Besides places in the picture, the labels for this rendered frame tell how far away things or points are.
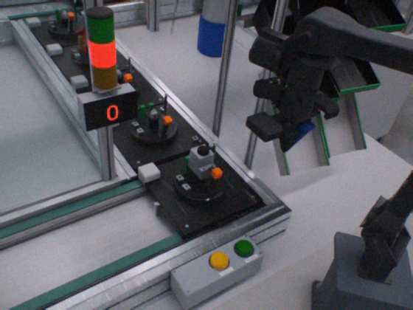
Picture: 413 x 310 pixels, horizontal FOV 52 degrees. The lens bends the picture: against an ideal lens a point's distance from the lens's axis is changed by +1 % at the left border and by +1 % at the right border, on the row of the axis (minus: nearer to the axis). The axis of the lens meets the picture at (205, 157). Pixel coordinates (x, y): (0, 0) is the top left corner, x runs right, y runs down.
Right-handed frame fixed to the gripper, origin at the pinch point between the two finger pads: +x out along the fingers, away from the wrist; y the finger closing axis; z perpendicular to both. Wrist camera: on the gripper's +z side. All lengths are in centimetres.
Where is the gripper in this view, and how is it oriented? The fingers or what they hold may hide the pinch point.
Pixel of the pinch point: (287, 137)
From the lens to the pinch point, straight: 83.2
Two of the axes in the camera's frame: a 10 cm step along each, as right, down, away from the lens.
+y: -8.3, 3.0, -4.6
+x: -0.9, 7.5, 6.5
